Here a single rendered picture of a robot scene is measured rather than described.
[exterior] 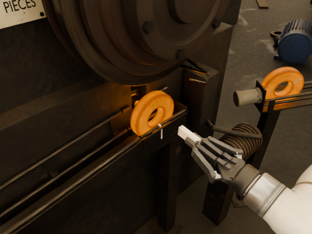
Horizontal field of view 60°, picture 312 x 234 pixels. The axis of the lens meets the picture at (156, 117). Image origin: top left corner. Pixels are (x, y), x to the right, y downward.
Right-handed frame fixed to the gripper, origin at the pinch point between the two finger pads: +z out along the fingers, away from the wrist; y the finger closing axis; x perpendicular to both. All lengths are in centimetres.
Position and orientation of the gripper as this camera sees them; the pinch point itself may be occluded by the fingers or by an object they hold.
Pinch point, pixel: (189, 136)
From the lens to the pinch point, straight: 75.1
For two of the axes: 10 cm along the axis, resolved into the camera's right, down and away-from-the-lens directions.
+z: -6.8, -5.3, 5.1
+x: 0.6, -7.3, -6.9
